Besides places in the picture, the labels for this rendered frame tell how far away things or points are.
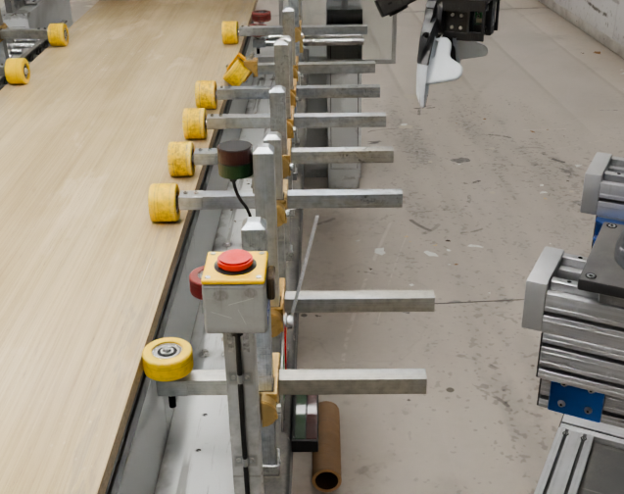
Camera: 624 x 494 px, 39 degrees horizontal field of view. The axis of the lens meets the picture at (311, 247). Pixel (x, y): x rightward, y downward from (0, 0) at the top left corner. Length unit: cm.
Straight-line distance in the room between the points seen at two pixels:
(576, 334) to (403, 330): 172
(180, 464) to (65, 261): 45
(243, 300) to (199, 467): 71
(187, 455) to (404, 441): 111
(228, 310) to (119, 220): 94
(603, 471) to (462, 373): 77
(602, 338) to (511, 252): 228
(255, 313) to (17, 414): 50
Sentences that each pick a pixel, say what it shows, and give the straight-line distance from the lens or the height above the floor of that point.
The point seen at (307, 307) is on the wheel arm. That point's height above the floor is 84.
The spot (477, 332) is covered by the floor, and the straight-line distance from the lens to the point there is 316.
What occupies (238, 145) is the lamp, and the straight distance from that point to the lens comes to 147.
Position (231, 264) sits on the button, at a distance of 96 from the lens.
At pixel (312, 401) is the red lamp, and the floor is 70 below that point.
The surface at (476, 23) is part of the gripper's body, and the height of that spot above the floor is 142.
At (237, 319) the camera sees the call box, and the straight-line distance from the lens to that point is 98.
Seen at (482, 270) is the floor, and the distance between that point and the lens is 356.
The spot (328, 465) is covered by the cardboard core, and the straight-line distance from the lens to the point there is 244.
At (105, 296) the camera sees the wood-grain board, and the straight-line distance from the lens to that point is 160.
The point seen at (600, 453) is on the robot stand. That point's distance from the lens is 237.
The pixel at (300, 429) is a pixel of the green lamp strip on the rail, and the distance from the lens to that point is 156.
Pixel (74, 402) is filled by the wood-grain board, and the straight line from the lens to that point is 135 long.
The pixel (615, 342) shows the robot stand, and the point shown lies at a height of 92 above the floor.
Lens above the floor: 168
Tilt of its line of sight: 27 degrees down
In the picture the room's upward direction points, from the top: 1 degrees counter-clockwise
